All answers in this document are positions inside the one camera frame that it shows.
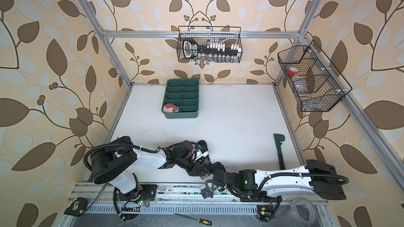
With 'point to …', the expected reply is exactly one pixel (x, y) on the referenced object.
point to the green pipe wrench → (279, 137)
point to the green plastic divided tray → (184, 93)
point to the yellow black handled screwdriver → (200, 220)
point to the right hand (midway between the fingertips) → (211, 170)
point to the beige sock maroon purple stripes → (171, 108)
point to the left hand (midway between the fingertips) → (206, 173)
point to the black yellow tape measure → (77, 207)
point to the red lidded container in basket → (293, 71)
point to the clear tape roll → (313, 213)
